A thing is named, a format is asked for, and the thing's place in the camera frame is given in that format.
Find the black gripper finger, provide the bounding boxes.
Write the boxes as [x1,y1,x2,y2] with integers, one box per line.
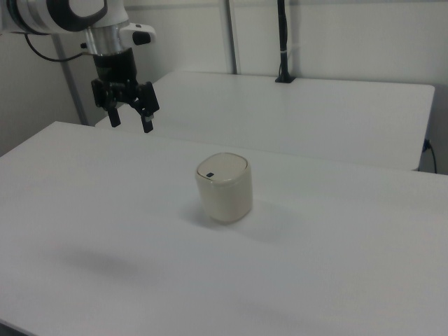
[134,81,161,134]
[91,79,122,128]

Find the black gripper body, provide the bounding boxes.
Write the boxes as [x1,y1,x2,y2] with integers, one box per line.
[92,48,148,108]

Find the cream small trash bin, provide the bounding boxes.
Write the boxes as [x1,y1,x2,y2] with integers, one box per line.
[194,151,254,225]

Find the white background table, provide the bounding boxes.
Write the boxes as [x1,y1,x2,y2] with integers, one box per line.
[94,71,436,172]

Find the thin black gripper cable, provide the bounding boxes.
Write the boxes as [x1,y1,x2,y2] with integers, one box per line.
[23,33,94,63]

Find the black camera stand pole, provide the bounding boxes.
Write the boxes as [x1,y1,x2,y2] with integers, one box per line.
[274,0,297,85]

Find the black power cable with plug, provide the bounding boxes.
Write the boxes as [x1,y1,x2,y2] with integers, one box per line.
[422,139,439,174]

